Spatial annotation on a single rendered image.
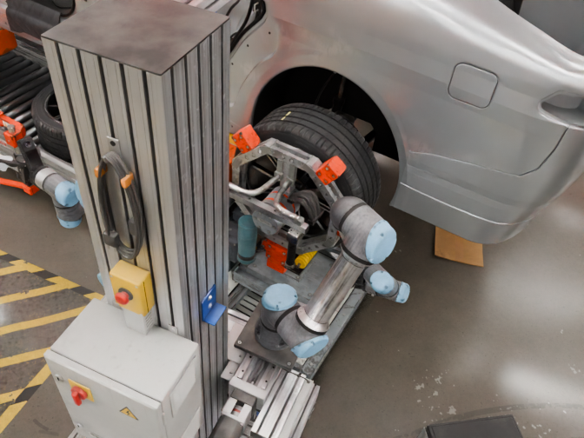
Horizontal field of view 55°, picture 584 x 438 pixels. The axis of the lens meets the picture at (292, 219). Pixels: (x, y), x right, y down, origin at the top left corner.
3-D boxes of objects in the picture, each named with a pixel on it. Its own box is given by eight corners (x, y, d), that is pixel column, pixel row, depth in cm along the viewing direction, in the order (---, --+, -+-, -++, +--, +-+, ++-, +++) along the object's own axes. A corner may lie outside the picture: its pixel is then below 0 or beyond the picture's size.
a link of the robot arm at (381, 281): (357, 275, 198) (368, 281, 207) (379, 296, 192) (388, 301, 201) (373, 258, 197) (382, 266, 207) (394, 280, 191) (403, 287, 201)
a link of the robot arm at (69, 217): (95, 216, 200) (89, 194, 193) (69, 233, 194) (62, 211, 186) (81, 206, 203) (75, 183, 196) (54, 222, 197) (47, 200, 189)
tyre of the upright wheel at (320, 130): (402, 146, 232) (270, 76, 247) (379, 176, 217) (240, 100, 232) (359, 243, 281) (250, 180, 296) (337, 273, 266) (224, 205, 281)
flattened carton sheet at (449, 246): (480, 208, 380) (482, 204, 377) (482, 268, 342) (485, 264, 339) (436, 198, 383) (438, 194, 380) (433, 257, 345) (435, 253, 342)
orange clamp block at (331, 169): (334, 175, 229) (348, 167, 222) (324, 186, 224) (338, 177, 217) (322, 162, 228) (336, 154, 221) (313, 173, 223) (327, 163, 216)
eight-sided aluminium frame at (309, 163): (335, 262, 259) (355, 173, 220) (328, 270, 255) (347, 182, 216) (238, 213, 276) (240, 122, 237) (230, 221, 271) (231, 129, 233)
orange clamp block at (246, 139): (262, 141, 238) (250, 123, 236) (252, 150, 233) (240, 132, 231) (252, 145, 243) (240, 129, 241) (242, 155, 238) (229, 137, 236)
